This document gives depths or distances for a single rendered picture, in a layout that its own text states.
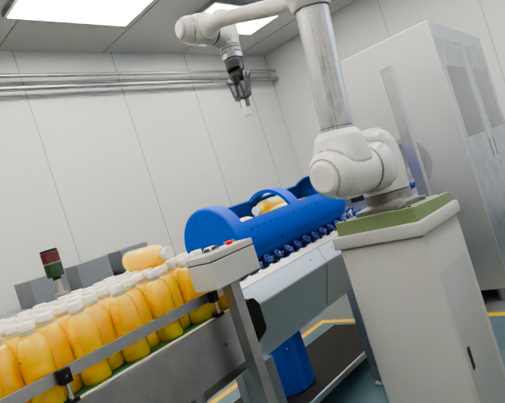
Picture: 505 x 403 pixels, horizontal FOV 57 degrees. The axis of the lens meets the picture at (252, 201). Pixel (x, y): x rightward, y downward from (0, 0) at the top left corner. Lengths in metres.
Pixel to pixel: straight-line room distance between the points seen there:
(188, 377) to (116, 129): 4.58
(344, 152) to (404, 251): 0.36
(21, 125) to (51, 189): 0.70
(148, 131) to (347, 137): 4.70
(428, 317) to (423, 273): 0.14
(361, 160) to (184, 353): 0.75
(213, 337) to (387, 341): 0.58
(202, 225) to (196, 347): 0.55
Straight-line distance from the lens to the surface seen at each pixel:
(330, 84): 1.44
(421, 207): 1.50
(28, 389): 1.17
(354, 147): 1.40
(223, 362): 1.47
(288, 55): 7.75
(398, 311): 1.58
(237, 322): 1.43
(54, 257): 1.80
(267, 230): 1.83
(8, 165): 5.09
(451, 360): 1.58
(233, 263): 1.37
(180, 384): 1.36
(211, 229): 1.76
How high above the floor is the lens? 1.22
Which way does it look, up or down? 1 degrees down
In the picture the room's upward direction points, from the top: 18 degrees counter-clockwise
